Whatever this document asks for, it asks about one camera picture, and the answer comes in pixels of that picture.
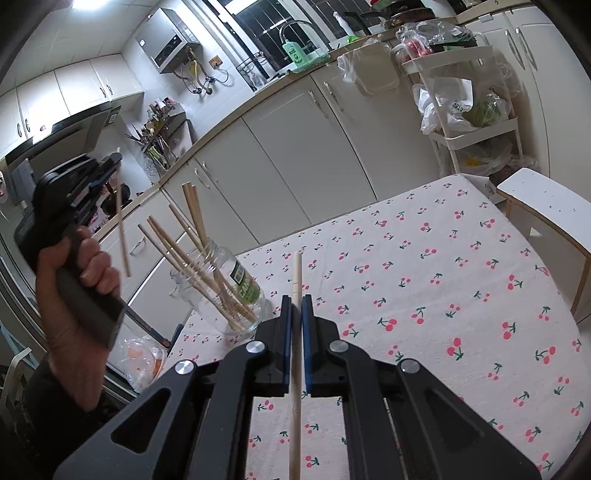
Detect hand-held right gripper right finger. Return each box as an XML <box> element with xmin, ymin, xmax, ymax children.
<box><xmin>300</xmin><ymin>295</ymin><xmax>541</xmax><ymax>480</ymax></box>

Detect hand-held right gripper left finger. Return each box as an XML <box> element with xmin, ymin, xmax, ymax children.
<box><xmin>53</xmin><ymin>295</ymin><xmax>296</xmax><ymax>480</ymax></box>

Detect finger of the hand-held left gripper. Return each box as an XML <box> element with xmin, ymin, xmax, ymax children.
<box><xmin>90</xmin><ymin>151</ymin><xmax>124</xmax><ymax>190</ymax></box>

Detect wooden chopstick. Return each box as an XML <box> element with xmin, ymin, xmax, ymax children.
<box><xmin>189</xmin><ymin>185</ymin><xmax>241</xmax><ymax>317</ymax></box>
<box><xmin>114</xmin><ymin>147</ymin><xmax>133</xmax><ymax>278</ymax></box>
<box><xmin>168</xmin><ymin>205</ymin><xmax>258</xmax><ymax>321</ymax></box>
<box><xmin>148</xmin><ymin>217</ymin><xmax>247</xmax><ymax>326</ymax></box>
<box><xmin>288</xmin><ymin>251</ymin><xmax>306</xmax><ymax>480</ymax></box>
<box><xmin>137</xmin><ymin>224</ymin><xmax>243</xmax><ymax>332</ymax></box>
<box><xmin>181</xmin><ymin>183</ymin><xmax>234</xmax><ymax>319</ymax></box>

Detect clear glass jar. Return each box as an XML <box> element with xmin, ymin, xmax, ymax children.
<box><xmin>169</xmin><ymin>237</ymin><xmax>274</xmax><ymax>337</ymax></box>

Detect person's left forearm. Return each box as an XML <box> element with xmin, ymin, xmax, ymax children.
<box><xmin>0</xmin><ymin>351</ymin><xmax>116</xmax><ymax>480</ymax></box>

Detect person's left hand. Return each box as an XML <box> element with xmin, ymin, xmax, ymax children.
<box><xmin>35</xmin><ymin>225</ymin><xmax>123</xmax><ymax>412</ymax></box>

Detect range hood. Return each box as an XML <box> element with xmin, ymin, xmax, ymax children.
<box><xmin>4</xmin><ymin>103</ymin><xmax>124</xmax><ymax>177</ymax></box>

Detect white upper cabinets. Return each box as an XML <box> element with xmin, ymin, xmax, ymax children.
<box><xmin>0</xmin><ymin>54</ymin><xmax>145</xmax><ymax>158</ymax></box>

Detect cherry print tablecloth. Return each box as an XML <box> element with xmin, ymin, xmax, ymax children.
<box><xmin>165</xmin><ymin>174</ymin><xmax>585</xmax><ymax>480</ymax></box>

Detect white cabinet door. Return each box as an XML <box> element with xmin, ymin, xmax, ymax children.
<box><xmin>241</xmin><ymin>89</ymin><xmax>380</xmax><ymax>223</ymax></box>
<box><xmin>158</xmin><ymin>156</ymin><xmax>260</xmax><ymax>256</ymax></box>
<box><xmin>193</xmin><ymin>119</ymin><xmax>311</xmax><ymax>251</ymax></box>
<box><xmin>313</xmin><ymin>59</ymin><xmax>445</xmax><ymax>200</ymax></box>

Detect beige kitchen countertop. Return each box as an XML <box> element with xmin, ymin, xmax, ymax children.
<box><xmin>90</xmin><ymin>45</ymin><xmax>343</xmax><ymax>232</ymax></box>

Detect green soap bottle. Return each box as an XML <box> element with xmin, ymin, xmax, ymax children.
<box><xmin>281</xmin><ymin>39</ymin><xmax>306</xmax><ymax>68</ymax></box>

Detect barred kitchen window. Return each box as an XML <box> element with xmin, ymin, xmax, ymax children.
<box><xmin>216</xmin><ymin>0</ymin><xmax>352</xmax><ymax>71</ymax></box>

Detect green sink mat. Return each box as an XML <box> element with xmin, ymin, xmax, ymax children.
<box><xmin>294</xmin><ymin>48</ymin><xmax>332</xmax><ymax>73</ymax></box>

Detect metal sink faucet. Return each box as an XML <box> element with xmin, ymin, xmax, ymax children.
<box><xmin>278</xmin><ymin>20</ymin><xmax>325</xmax><ymax>52</ymax></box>

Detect crumpled clear bag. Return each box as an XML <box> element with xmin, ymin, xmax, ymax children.
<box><xmin>456</xmin><ymin>137</ymin><xmax>514</xmax><ymax>177</ymax></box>

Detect white trolley cart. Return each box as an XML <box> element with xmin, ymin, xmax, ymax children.
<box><xmin>398</xmin><ymin>43</ymin><xmax>526</xmax><ymax>179</ymax></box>

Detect white stool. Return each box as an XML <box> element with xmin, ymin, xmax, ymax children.
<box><xmin>495</xmin><ymin>167</ymin><xmax>591</xmax><ymax>325</ymax></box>

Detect white plastic bag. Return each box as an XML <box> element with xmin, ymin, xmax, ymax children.
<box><xmin>412</xmin><ymin>75</ymin><xmax>477</xmax><ymax>136</ymax></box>

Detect clear hanging plastic bag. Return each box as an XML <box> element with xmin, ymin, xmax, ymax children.
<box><xmin>336</xmin><ymin>39</ymin><xmax>401</xmax><ymax>96</ymax></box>

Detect bag of green vegetables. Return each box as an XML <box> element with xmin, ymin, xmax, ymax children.
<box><xmin>461</xmin><ymin>89</ymin><xmax>514</xmax><ymax>128</ymax></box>

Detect plastic bag with red items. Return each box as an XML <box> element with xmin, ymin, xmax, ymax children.
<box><xmin>394</xmin><ymin>20</ymin><xmax>477</xmax><ymax>62</ymax></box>

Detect stacked pots and pans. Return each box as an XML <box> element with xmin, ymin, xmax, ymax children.
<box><xmin>359</xmin><ymin>0</ymin><xmax>435</xmax><ymax>25</ymax></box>

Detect tall white cabinet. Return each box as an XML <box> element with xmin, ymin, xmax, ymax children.
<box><xmin>462</xmin><ymin>4</ymin><xmax>579</xmax><ymax>182</ymax></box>

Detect wall spice rack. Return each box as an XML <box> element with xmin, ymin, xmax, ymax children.
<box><xmin>124</xmin><ymin>96</ymin><xmax>191</xmax><ymax>172</ymax></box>

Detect water heater hoses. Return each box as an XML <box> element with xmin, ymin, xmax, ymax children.
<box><xmin>174</xmin><ymin>59</ymin><xmax>230</xmax><ymax>99</ymax></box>

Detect wall water heater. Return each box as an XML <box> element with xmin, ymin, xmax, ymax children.
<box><xmin>135</xmin><ymin>6</ymin><xmax>202</xmax><ymax>75</ymax></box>

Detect metal wire basket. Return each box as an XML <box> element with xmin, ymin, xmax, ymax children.
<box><xmin>237</xmin><ymin>52</ymin><xmax>269</xmax><ymax>92</ymax></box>

